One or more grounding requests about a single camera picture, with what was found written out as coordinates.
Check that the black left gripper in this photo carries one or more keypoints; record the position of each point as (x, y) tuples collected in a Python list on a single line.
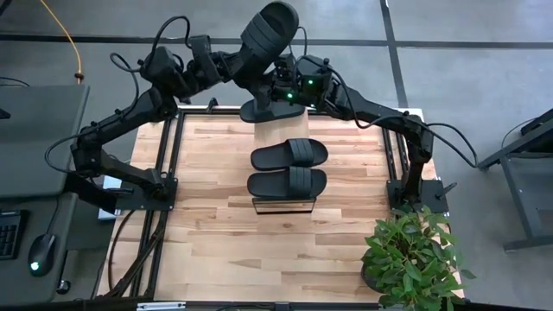
[(214, 67)]

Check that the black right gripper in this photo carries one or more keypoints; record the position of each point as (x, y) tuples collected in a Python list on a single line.
[(287, 96)]

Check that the black slide sandal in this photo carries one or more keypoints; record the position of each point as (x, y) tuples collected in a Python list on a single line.
[(268, 185), (283, 116), (276, 26), (272, 157)]

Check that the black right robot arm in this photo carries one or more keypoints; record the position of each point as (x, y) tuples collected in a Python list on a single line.
[(389, 118)]

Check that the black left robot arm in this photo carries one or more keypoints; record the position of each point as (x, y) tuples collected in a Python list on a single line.
[(129, 112)]

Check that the white box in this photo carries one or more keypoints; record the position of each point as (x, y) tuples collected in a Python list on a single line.
[(110, 183)]

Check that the grey desk panel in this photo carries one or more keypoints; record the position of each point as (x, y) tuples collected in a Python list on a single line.
[(39, 125)]

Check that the potted green plant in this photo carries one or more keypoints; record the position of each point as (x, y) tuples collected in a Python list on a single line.
[(410, 268)]

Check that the dark metal side table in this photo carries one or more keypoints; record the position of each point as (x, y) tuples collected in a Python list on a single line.
[(518, 198)]

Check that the black computer mouse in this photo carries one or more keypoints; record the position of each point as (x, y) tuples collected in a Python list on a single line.
[(42, 255)]

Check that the black round knob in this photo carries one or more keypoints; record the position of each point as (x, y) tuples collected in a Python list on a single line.
[(64, 287)]

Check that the black keyboard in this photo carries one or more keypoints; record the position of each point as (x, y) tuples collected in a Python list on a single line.
[(10, 235)]

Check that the grey side desk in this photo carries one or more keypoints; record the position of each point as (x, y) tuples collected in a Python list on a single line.
[(26, 289)]

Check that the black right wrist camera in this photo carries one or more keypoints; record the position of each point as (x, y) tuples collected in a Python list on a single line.
[(285, 71)]

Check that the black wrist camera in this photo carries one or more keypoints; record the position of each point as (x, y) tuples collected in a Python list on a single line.
[(199, 45), (285, 71)]

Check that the wooden shelf with metal frame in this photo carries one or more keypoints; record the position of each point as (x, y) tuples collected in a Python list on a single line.
[(281, 131)]

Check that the black frame bracket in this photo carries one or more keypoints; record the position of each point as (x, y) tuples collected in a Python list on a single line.
[(212, 105)]

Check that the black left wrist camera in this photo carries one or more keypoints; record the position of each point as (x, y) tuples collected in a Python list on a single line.
[(199, 45)]

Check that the black metal table frame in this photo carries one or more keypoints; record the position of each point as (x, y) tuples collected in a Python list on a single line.
[(194, 111)]

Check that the silver metal bracket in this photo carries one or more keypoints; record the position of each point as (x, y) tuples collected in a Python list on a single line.
[(160, 306)]

